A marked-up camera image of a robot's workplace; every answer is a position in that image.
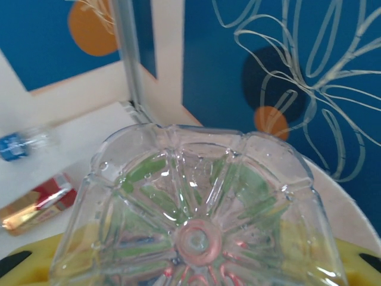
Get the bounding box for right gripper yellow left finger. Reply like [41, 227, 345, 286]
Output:
[0, 234, 65, 286]

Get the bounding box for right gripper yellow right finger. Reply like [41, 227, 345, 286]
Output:
[335, 237, 381, 286]

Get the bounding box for red gold label tea bottle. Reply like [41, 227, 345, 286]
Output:
[0, 172, 79, 237]

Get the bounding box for blue-cap bottle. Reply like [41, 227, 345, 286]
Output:
[0, 126, 59, 162]

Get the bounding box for green label clear bottle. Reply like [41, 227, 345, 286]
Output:
[49, 123, 349, 286]

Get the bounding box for beige round waste bin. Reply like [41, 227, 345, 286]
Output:
[302, 156, 381, 250]

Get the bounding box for aluminium frame post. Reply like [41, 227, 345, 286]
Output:
[111, 0, 157, 126]

